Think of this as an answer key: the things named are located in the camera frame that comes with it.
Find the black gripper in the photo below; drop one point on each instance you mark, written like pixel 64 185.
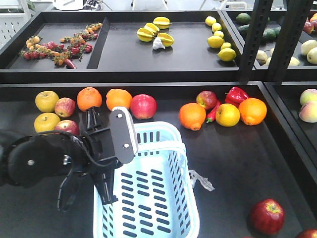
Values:
pixel 102 158

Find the light blue plastic basket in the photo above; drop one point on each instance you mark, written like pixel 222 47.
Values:
pixel 154 191

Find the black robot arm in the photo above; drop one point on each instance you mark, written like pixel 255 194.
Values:
pixel 26 160

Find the red apple near basket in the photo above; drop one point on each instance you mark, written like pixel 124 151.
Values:
pixel 143 106

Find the orange far left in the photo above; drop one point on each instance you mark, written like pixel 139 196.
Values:
pixel 89 97

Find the orange beside red apple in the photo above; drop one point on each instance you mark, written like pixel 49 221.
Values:
pixel 118 98

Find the clear plastic strip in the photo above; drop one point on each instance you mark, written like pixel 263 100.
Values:
pixel 205 183

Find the cherry tomato vine bunch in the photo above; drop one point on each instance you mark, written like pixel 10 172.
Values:
pixel 63 53

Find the red chili pepper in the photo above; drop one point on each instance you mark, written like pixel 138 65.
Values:
pixel 210 117

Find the dark red apple back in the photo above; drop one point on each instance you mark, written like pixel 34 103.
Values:
pixel 207 99

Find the dark red apple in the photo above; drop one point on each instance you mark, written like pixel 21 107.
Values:
pixel 207 99
pixel 308 233
pixel 267 217

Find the white garlic bulb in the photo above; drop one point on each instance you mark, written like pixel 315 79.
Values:
pixel 157 44

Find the yellow apple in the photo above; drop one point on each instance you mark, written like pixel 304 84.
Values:
pixel 227 115

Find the yellow starfruit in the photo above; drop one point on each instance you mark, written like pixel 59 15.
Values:
pixel 161 22

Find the red bell pepper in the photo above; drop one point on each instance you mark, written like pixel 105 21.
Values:
pixel 236 96

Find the black wooden produce stand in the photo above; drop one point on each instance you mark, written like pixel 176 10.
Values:
pixel 245 164

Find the orange right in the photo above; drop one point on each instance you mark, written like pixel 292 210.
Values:
pixel 252 111

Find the dark red apple front left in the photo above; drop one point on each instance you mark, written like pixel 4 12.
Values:
pixel 267 217

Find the pale peach front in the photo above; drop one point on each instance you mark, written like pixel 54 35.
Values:
pixel 308 112

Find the pale peach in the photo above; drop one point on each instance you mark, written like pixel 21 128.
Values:
pixel 308 95
pixel 308 112

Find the pale peach back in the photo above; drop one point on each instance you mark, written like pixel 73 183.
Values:
pixel 308 95

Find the dark red apple bottom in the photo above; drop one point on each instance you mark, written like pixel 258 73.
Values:
pixel 308 233

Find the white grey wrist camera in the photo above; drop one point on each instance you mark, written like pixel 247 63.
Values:
pixel 123 134

